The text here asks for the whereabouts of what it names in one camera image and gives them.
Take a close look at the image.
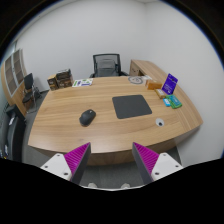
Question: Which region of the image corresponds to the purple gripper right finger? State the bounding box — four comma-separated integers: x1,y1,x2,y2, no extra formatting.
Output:
132,142,159,185

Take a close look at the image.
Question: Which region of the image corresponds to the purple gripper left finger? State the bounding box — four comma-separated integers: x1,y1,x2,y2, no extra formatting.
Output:
64,142,91,184

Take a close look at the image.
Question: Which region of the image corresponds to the black computer mouse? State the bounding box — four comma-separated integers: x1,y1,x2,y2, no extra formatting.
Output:
79,109,96,126

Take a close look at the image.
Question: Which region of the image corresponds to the dark grey mouse pad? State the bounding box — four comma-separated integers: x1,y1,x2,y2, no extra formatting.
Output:
112,95,152,119

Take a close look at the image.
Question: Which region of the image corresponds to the small blue packet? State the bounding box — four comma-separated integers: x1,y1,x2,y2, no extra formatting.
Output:
163,99,171,107

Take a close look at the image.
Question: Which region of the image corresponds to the black equipment at left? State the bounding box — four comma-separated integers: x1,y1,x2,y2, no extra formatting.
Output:
0,104,26,162

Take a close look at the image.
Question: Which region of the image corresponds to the green packet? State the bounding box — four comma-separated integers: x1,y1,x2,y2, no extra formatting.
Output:
166,95,182,109

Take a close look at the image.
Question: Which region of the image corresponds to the yellow snack packet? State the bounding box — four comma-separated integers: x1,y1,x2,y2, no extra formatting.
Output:
155,89,166,99

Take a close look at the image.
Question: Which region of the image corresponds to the orange cardboard box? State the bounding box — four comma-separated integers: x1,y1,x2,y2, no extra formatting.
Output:
146,80,162,90

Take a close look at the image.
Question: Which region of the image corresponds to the white green leaflet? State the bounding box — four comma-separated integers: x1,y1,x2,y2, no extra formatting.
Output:
72,78,93,87

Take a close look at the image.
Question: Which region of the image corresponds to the black side chair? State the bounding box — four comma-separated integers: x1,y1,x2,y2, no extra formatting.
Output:
22,73,41,106

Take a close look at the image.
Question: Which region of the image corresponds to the small brown box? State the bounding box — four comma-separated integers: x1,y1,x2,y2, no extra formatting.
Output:
47,75,58,90

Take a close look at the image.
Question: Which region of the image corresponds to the purple sign stand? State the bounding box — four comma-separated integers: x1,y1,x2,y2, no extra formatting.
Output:
162,74,178,95

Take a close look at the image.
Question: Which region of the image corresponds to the dark brown box stack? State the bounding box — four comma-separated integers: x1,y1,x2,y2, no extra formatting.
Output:
56,69,73,88

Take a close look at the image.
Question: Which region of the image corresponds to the wooden side cabinet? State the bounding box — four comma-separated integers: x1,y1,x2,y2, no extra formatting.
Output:
129,60,157,77

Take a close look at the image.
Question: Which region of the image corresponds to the black mesh office chair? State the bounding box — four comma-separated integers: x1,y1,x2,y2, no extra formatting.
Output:
90,53,127,78

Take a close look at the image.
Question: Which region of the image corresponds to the wooden lattice shelf cabinet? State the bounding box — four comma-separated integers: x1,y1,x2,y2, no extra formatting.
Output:
1,49,30,115

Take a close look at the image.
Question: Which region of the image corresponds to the desk cable grommet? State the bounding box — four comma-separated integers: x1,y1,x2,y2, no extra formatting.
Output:
156,118,165,127

